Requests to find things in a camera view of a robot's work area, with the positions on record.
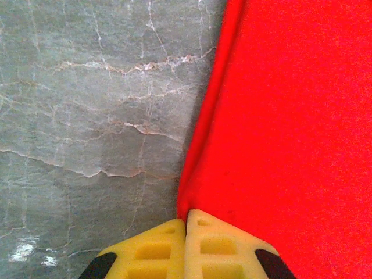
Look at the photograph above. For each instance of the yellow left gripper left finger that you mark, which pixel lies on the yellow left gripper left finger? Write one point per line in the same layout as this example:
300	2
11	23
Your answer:
151	255

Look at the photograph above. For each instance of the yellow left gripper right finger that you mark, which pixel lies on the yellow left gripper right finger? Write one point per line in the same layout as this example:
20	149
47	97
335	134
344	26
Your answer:
218	250

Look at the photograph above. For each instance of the red t-shirt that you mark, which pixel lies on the red t-shirt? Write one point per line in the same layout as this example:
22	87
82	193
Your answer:
290	116

